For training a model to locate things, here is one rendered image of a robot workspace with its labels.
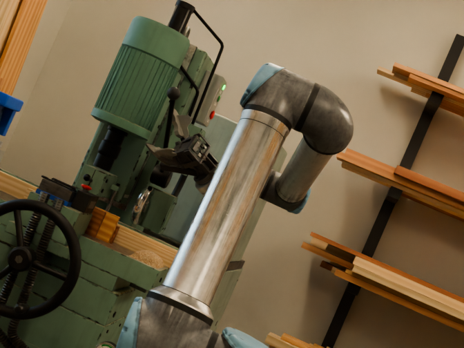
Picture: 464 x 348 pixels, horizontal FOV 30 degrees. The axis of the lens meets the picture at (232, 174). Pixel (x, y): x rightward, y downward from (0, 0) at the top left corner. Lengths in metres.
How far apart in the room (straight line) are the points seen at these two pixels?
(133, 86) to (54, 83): 2.63
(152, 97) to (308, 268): 2.39
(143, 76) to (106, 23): 2.61
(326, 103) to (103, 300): 0.80
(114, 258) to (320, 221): 2.47
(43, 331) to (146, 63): 0.76
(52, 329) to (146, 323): 0.59
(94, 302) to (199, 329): 0.56
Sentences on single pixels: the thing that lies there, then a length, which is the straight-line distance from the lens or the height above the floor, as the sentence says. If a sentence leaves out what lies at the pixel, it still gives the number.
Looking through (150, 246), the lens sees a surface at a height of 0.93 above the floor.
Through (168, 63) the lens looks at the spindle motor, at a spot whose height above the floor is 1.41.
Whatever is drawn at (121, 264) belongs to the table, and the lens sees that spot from 2.24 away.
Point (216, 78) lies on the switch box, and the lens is 2.68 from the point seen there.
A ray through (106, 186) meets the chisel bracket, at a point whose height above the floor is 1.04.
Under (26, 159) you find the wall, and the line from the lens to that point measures 4.96.
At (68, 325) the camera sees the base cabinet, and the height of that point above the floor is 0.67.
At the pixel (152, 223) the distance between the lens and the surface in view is 2.54.
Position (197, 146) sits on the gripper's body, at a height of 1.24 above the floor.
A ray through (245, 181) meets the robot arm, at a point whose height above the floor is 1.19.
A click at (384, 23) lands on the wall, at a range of 4.74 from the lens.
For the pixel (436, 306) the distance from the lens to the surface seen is 4.05.
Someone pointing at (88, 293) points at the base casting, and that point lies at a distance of 2.27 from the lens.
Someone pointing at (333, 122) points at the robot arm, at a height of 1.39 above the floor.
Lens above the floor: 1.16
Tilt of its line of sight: 1 degrees up
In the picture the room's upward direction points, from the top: 24 degrees clockwise
